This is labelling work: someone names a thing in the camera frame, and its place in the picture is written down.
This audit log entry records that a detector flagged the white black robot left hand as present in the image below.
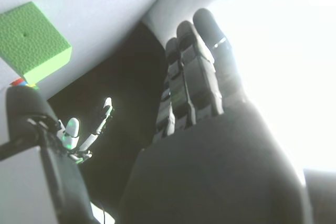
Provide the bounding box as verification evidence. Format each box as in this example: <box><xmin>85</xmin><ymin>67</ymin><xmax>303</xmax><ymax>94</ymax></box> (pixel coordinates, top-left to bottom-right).
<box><xmin>0</xmin><ymin>7</ymin><xmax>313</xmax><ymax>224</ymax></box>

